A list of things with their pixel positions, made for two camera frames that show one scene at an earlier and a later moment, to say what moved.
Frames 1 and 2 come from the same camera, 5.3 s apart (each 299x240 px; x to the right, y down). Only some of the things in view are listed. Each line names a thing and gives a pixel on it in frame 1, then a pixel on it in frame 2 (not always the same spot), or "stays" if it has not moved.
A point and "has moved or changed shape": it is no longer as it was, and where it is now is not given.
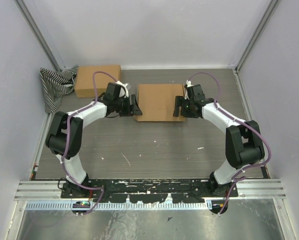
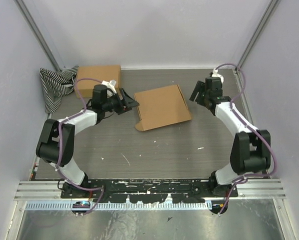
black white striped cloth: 56,85 stays
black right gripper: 180,102 to 199,87
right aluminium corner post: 262,23 stays
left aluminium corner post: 24,9 stays
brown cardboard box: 84,86 stays
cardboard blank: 156,102 has moved or changed shape
